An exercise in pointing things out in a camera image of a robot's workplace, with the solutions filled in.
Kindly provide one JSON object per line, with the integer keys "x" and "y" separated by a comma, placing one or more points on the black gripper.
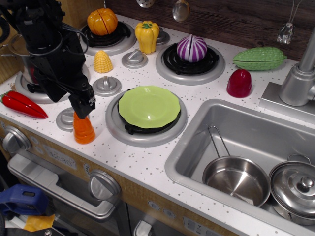
{"x": 61, "y": 74}

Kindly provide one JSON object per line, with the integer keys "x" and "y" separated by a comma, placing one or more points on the orange toy carrot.
{"x": 83, "y": 130}

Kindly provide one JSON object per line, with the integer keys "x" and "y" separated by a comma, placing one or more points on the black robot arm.
{"x": 55, "y": 51}

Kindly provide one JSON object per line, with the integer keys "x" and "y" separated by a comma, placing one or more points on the light green plate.
{"x": 149, "y": 107}

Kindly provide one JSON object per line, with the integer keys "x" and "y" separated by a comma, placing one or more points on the grey stovetop knob front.
{"x": 64, "y": 120}

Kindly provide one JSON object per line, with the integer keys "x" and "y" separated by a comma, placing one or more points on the grey stovetop knob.
{"x": 163, "y": 37}
{"x": 107, "y": 86}
{"x": 134, "y": 60}
{"x": 64, "y": 120}

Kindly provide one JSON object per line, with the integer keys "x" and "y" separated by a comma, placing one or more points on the grey stovetop knob middle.
{"x": 107, "y": 86}

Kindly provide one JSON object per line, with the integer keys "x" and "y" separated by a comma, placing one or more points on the yellow toy corn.
{"x": 102, "y": 62}

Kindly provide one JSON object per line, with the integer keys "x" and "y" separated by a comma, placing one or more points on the grey stovetop knob back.
{"x": 134, "y": 60}

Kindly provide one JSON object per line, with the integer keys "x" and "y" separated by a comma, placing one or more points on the red toy chili pepper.
{"x": 21, "y": 104}

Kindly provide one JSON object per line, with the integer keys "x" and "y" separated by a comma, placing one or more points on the back left stove burner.
{"x": 121, "y": 40}

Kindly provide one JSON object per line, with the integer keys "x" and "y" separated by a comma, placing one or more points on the silver oven knob left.
{"x": 15, "y": 140}

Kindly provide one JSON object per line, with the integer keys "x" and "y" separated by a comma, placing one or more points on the silver oven knob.
{"x": 15, "y": 140}
{"x": 103, "y": 187}

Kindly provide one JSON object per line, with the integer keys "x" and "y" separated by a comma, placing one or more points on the front right stove burner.
{"x": 116, "y": 127}

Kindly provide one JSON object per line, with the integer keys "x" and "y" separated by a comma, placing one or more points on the orange toy pumpkin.
{"x": 102, "y": 21}

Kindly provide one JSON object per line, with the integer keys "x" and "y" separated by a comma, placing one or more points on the silver oven knob right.
{"x": 103, "y": 187}

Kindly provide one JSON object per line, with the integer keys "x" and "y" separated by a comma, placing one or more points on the steel pot with lid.
{"x": 16, "y": 48}

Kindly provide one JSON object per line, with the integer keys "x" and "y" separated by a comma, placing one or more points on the back right stove burner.
{"x": 174, "y": 69}

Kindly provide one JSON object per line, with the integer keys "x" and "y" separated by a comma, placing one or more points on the yellow toy bell pepper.
{"x": 146, "y": 33}

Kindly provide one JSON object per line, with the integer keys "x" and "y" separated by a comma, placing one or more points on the grey stovetop knob rear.
{"x": 163, "y": 37}

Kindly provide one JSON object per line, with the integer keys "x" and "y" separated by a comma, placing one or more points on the blue clamp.
{"x": 24, "y": 200}

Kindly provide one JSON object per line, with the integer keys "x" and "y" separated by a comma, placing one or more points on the hanging slotted metal ladle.
{"x": 145, "y": 3}

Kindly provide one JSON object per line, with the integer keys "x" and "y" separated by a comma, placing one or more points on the purple white toy onion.
{"x": 192, "y": 48}

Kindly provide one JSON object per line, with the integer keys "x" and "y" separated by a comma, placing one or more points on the yellow cloth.
{"x": 36, "y": 223}

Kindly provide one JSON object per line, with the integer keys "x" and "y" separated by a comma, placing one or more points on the hanging metal spoon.
{"x": 181, "y": 11}

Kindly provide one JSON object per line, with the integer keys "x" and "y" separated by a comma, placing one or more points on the dark red toy pepper half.
{"x": 239, "y": 84}

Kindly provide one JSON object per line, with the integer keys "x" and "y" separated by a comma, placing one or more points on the silver toy sink basin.
{"x": 219, "y": 128}

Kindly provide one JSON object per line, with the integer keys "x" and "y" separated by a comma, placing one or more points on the steel saucepan in sink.
{"x": 236, "y": 176}

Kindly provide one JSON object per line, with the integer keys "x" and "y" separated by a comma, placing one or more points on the green toy bitter gourd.
{"x": 260, "y": 59}

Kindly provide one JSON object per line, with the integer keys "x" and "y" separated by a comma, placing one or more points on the silver toy faucet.
{"x": 296, "y": 96}

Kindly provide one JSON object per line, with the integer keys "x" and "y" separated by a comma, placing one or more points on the hanging metal whisk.
{"x": 287, "y": 31}

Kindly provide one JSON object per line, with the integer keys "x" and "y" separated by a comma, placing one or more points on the steel lidded pot in sink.
{"x": 293, "y": 189}

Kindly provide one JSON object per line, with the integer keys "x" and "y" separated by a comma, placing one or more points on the silver oven door handle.
{"x": 41, "y": 177}

